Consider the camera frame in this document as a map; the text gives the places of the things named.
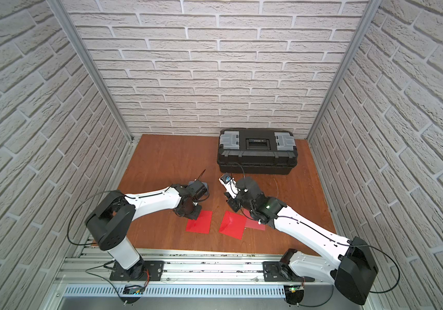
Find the aluminium left corner post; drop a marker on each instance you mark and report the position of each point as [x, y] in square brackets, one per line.
[77, 42]

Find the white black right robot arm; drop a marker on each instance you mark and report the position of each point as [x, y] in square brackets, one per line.
[348, 264]

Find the black plastic toolbox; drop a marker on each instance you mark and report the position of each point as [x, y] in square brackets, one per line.
[257, 151]

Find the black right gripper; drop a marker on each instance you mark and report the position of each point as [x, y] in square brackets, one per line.
[231, 201]

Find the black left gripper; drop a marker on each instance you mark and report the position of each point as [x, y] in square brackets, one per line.
[190, 210]

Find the aluminium corner post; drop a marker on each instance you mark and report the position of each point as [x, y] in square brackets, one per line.
[349, 55]
[77, 42]

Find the grey hole punch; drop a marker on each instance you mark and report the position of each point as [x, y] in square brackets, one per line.
[205, 189]

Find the red envelope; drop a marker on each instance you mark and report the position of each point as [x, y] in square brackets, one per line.
[202, 224]
[253, 224]
[233, 225]

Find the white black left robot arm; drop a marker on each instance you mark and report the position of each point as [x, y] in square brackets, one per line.
[110, 221]

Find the aluminium right corner post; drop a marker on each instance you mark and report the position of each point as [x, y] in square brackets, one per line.
[349, 55]

